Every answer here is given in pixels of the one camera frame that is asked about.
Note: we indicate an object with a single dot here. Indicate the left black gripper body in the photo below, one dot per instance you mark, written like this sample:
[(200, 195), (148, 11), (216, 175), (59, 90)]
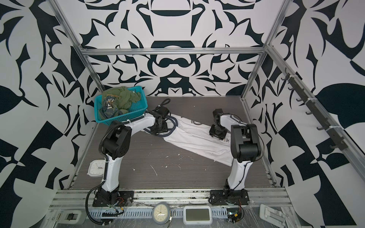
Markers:
[(164, 128)]

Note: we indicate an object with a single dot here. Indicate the teal plastic basket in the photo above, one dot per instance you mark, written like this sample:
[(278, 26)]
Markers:
[(136, 110)]

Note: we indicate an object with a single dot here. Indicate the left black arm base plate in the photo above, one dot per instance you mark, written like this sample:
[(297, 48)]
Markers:
[(115, 198)]

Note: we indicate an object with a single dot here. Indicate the green tank top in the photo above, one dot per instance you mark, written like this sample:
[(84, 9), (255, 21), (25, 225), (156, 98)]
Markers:
[(117, 101)]

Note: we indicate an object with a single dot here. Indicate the white digital display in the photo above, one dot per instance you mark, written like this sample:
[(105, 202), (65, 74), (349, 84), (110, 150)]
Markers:
[(197, 215)]

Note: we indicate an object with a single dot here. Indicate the small white square clock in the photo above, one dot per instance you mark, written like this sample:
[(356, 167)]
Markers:
[(96, 168)]

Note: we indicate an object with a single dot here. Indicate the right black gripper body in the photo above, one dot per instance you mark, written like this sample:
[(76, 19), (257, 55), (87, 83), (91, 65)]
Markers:
[(218, 133)]

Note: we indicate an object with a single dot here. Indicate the round analog clock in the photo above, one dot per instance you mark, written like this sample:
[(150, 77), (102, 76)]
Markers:
[(161, 213)]

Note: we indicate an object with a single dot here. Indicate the small green circuit board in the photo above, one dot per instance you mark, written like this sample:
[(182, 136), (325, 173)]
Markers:
[(234, 214)]

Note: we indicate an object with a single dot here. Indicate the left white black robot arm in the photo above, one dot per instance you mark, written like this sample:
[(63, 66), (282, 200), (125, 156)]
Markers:
[(116, 142)]

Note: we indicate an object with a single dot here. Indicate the black wall hook rail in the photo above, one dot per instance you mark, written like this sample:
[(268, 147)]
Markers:
[(317, 110)]

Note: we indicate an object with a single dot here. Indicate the white tank top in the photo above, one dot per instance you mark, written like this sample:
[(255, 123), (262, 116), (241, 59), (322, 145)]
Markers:
[(196, 139)]

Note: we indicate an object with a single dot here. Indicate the horizontal aluminium frame bar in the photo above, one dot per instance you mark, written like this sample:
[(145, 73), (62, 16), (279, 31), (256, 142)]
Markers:
[(172, 51)]

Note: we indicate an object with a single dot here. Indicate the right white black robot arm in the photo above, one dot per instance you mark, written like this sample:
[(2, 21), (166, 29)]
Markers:
[(245, 147)]

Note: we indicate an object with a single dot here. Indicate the white plastic stand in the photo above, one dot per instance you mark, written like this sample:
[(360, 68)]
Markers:
[(272, 216)]

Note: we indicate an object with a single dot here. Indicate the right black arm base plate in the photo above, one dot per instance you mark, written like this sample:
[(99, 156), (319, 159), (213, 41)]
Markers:
[(221, 197)]

